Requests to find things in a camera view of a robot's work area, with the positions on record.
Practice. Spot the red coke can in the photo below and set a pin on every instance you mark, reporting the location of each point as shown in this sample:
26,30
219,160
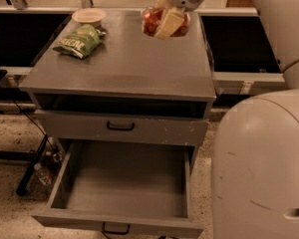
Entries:
151,20

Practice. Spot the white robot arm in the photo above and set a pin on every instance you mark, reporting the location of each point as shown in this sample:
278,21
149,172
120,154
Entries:
255,160

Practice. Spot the grey drawer cabinet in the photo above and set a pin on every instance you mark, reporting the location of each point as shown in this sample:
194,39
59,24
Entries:
131,74

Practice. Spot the closed grey upper drawer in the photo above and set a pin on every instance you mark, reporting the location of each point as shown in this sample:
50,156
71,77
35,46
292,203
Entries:
76,125

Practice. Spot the open grey lower drawer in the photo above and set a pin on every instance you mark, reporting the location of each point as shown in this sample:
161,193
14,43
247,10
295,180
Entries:
144,185

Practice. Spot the beige bowl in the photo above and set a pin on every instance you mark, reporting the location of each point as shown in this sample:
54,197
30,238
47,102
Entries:
91,16

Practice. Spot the green chip bag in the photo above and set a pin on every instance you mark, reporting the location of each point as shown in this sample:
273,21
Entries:
82,42

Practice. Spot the plastic bottle on floor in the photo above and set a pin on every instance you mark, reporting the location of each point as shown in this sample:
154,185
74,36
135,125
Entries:
44,175

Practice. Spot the black pole on floor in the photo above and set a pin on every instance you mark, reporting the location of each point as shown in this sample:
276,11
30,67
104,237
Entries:
22,187

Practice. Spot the black drawer handle upper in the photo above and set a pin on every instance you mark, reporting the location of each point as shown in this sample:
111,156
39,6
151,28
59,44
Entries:
120,127

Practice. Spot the black drawer handle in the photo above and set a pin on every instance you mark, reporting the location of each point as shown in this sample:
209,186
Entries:
120,127
116,228

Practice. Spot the black drawer handle lower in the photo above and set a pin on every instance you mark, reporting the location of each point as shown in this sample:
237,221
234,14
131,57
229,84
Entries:
116,228

